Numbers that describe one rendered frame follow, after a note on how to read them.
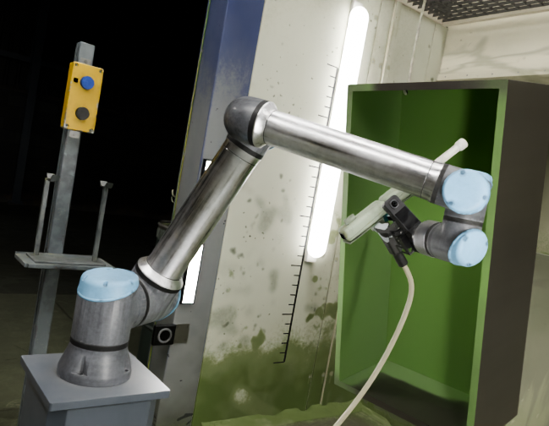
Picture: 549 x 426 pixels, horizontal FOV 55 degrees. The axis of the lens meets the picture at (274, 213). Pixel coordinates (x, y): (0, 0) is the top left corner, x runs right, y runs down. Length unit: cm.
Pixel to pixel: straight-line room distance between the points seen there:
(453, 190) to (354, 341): 129
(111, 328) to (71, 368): 14
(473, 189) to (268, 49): 153
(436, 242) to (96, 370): 90
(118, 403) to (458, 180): 95
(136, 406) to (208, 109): 129
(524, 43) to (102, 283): 241
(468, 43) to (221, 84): 153
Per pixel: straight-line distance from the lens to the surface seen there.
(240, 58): 239
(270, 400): 285
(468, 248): 129
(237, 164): 143
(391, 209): 142
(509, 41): 315
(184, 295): 234
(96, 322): 144
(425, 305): 235
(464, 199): 115
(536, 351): 302
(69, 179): 230
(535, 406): 290
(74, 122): 224
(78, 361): 148
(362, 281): 226
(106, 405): 144
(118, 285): 142
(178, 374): 249
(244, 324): 258
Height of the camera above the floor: 122
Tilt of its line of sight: 3 degrees down
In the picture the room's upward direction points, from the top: 10 degrees clockwise
